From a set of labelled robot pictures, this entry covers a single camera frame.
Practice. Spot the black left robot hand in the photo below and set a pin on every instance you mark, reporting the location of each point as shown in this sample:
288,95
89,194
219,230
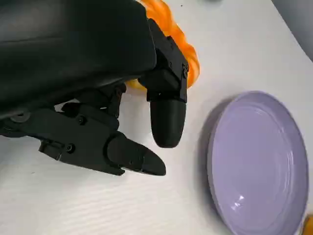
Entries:
73,49

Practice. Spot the orange and white bread roll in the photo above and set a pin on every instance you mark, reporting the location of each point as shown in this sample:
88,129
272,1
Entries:
308,226
181,41

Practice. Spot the lilac plate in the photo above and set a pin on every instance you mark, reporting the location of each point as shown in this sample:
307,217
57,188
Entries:
259,166

